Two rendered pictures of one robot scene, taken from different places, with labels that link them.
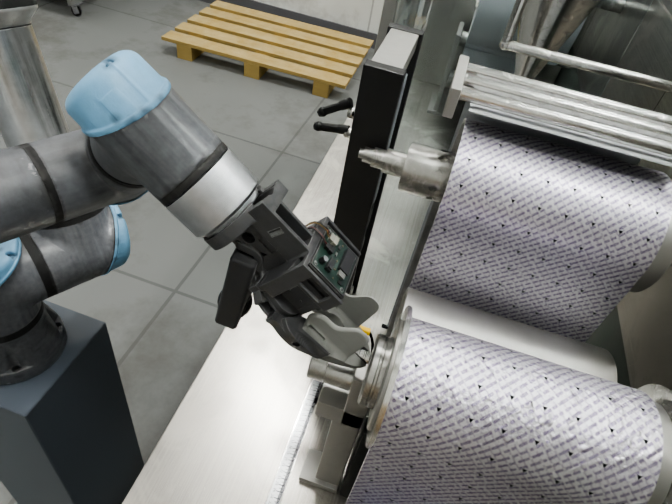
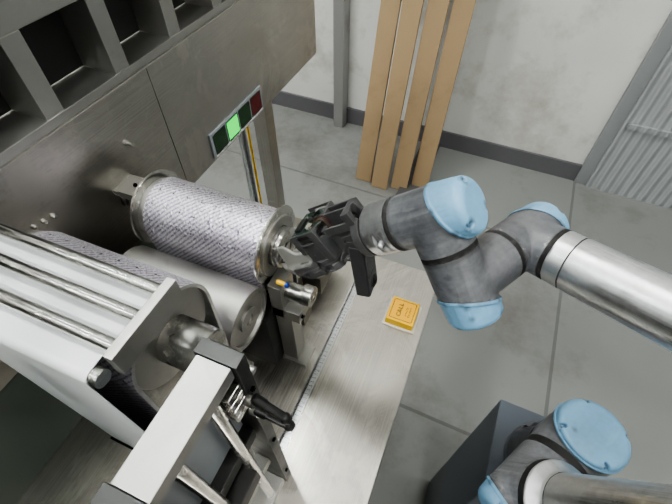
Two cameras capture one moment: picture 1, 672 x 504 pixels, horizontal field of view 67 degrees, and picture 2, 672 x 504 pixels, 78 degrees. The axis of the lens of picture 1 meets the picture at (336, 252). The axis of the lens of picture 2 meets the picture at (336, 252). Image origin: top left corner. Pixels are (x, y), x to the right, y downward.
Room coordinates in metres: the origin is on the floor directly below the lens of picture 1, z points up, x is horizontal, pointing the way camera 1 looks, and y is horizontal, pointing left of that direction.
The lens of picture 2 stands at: (0.74, 0.14, 1.82)
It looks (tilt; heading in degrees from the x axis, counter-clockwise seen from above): 51 degrees down; 194
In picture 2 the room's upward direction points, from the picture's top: straight up
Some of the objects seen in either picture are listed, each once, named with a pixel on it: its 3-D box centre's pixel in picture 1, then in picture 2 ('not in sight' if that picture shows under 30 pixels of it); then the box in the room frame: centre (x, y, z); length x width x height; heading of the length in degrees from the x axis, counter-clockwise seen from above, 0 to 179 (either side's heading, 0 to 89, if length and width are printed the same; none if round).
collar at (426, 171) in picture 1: (427, 172); (192, 345); (0.55, -0.09, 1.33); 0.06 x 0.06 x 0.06; 82
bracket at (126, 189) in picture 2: not in sight; (134, 187); (0.26, -0.38, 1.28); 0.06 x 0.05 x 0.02; 82
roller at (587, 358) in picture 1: (490, 362); (189, 296); (0.40, -0.22, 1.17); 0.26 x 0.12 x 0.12; 82
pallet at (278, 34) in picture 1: (274, 46); not in sight; (3.82, 0.78, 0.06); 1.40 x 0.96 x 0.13; 80
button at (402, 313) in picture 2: not in sight; (402, 313); (0.17, 0.17, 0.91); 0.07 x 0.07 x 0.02; 82
